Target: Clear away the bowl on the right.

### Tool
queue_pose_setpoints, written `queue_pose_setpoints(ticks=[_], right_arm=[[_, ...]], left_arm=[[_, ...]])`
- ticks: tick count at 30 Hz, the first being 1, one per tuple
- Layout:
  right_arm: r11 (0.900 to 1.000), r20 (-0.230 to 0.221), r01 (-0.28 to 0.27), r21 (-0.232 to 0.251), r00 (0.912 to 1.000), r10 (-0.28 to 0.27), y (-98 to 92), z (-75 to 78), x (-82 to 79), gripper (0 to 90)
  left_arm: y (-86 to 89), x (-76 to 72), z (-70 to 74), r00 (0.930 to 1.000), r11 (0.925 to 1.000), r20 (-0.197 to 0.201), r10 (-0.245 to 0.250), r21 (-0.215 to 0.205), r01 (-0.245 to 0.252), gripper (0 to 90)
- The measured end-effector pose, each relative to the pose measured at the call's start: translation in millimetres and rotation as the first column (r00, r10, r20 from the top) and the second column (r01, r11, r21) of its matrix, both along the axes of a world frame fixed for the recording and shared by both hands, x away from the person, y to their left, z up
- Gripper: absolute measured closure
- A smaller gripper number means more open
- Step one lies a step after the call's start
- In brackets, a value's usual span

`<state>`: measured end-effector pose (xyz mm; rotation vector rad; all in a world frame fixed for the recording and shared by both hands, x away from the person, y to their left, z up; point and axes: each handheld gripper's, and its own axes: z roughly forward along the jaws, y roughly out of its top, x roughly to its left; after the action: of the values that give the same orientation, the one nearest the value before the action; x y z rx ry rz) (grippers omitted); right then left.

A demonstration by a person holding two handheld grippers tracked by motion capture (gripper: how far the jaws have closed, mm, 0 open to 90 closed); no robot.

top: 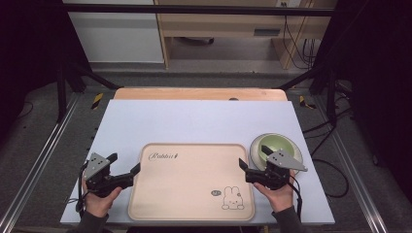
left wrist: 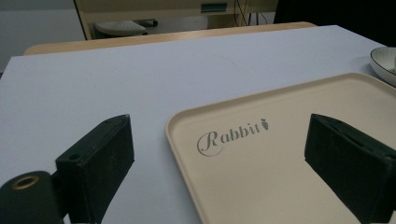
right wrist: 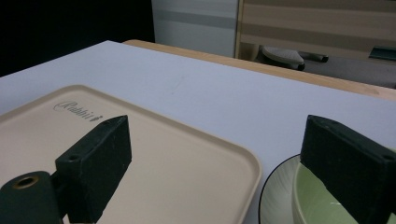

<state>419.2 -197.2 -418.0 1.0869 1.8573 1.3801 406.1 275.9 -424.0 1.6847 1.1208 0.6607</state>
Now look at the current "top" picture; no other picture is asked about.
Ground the black metal stand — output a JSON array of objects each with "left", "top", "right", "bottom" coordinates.
[
  {"left": 55, "top": 59, "right": 121, "bottom": 124},
  {"left": 277, "top": 63, "right": 338, "bottom": 128}
]

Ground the black curtain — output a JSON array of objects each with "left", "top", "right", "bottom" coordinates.
[
  {"left": 315, "top": 0, "right": 412, "bottom": 195},
  {"left": 0, "top": 0, "right": 91, "bottom": 144}
]

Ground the beige tray with rabbit print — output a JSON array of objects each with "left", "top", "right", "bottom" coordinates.
[{"left": 127, "top": 142, "right": 257, "bottom": 222}]

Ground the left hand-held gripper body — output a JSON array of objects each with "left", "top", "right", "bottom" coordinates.
[{"left": 83, "top": 151, "right": 135, "bottom": 198}]

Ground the person's right hand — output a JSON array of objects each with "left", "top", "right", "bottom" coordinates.
[{"left": 253, "top": 170, "right": 297, "bottom": 214}]

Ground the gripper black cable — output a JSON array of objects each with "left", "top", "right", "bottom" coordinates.
[
  {"left": 286, "top": 174, "right": 304, "bottom": 221},
  {"left": 75, "top": 160, "right": 90, "bottom": 218}
]

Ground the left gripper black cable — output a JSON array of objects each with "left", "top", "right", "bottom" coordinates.
[{"left": 75, "top": 160, "right": 90, "bottom": 218}]

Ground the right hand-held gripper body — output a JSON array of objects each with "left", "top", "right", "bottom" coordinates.
[{"left": 245, "top": 149, "right": 308, "bottom": 191}]

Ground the yellow black tape strip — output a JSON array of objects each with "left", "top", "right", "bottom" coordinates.
[
  {"left": 298, "top": 94, "right": 318, "bottom": 110},
  {"left": 90, "top": 92, "right": 105, "bottom": 111}
]

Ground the white cabinet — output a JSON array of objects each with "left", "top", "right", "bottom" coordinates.
[{"left": 62, "top": 0, "right": 165, "bottom": 64}]

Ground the wooden desk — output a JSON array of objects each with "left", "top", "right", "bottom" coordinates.
[{"left": 154, "top": 0, "right": 338, "bottom": 70}]

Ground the wooden table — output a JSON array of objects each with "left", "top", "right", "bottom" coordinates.
[{"left": 113, "top": 86, "right": 289, "bottom": 102}]

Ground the black horizontal bar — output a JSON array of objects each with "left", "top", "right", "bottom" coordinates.
[{"left": 62, "top": 3, "right": 335, "bottom": 17}]

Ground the aluminium rail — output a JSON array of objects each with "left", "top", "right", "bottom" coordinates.
[
  {"left": 0, "top": 92, "right": 83, "bottom": 233},
  {"left": 313, "top": 95, "right": 392, "bottom": 233}
]

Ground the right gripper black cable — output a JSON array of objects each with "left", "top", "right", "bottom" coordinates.
[{"left": 286, "top": 174, "right": 304, "bottom": 221}]

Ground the green round bowl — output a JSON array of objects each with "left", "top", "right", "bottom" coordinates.
[{"left": 249, "top": 132, "right": 304, "bottom": 175}]

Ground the bundle of black hanging cables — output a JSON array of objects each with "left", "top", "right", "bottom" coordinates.
[{"left": 282, "top": 15, "right": 318, "bottom": 71}]

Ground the person's left hand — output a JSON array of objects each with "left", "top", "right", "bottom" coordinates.
[{"left": 82, "top": 179, "right": 123, "bottom": 218}]

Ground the thin black floor cable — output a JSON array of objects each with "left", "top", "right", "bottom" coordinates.
[{"left": 15, "top": 101, "right": 35, "bottom": 120}]

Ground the white table cover board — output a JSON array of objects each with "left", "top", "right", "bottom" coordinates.
[{"left": 59, "top": 99, "right": 336, "bottom": 226}]

